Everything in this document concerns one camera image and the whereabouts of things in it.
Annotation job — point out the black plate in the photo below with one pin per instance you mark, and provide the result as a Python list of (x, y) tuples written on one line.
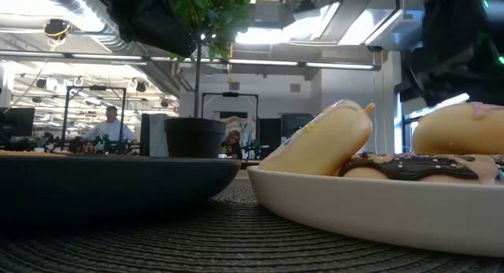
[(110, 186)]

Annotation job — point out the pink frosted donut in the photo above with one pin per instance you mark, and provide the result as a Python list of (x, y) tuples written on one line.
[(456, 131)]

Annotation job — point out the grey upright box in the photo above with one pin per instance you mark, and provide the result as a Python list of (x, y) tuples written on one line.
[(155, 135)]

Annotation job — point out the long ceiling light strip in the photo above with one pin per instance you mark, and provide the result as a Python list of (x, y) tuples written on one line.
[(275, 63)]

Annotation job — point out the grey round woven placemat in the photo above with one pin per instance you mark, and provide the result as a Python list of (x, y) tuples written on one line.
[(197, 245)]

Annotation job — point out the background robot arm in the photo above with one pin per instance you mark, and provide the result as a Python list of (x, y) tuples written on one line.
[(104, 145)]

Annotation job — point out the black plant pot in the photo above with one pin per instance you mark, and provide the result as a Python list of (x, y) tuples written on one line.
[(195, 137)]

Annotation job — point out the black cabinet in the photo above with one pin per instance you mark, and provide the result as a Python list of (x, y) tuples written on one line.
[(293, 125)]

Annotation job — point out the silver ceiling duct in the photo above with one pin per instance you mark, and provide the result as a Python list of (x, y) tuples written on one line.
[(378, 25)]

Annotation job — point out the green frosted donut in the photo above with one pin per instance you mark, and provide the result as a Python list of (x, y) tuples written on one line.
[(323, 143)]

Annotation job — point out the green leafy plant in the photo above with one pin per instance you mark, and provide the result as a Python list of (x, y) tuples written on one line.
[(212, 17)]

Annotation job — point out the standing person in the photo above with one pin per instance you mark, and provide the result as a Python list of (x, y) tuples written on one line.
[(110, 129)]

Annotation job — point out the seated person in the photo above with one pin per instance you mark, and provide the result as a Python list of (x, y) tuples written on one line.
[(232, 143)]

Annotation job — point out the white plate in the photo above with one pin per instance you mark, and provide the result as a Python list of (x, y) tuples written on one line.
[(374, 210)]

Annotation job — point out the black ceiling sensor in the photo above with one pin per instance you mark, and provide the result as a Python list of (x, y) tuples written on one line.
[(56, 28)]

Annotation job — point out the black monitor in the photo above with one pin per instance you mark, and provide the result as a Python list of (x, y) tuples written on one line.
[(15, 121)]

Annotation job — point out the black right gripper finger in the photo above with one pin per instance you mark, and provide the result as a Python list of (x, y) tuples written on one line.
[(453, 84)]

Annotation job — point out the chocolate sprinkled donut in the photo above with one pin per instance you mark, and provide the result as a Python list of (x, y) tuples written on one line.
[(413, 167)]

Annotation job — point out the black frame rig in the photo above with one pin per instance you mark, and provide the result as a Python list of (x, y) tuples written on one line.
[(94, 87), (230, 94)]

